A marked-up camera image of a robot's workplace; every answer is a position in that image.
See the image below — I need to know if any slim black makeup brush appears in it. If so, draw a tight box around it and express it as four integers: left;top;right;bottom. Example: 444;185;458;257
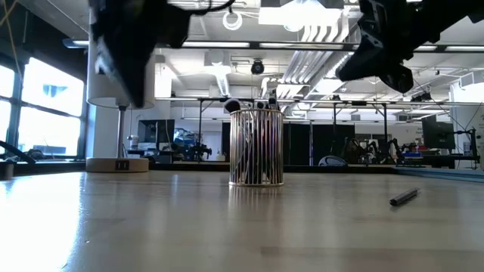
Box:
389;187;420;207

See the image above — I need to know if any white cable ring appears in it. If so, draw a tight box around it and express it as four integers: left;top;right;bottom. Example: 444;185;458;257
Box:
222;10;244;32

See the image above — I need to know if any black cable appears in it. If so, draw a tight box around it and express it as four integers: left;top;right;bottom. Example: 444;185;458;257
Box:
188;0;237;17

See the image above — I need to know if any black computer monitor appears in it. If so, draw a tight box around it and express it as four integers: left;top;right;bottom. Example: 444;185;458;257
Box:
421;114;457;150
137;119;176;144

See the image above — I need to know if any white and blue ball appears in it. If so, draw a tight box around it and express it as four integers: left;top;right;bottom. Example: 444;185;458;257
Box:
318;155;349;168

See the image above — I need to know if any window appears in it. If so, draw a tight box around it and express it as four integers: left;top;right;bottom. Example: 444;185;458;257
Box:
0;56;86;159

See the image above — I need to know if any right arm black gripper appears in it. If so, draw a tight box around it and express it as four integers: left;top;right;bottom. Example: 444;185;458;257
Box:
336;0;436;94

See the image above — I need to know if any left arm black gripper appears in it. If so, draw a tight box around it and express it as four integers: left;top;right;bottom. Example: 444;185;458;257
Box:
88;0;192;110

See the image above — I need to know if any white cylindrical shade table lamp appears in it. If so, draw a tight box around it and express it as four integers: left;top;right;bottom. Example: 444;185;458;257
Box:
85;22;157;174

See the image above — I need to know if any black background rig frame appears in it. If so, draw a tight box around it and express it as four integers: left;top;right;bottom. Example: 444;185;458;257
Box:
196;97;389;165

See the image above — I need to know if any blue-grey metal table frame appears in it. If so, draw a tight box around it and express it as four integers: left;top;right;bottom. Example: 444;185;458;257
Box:
392;165;484;184

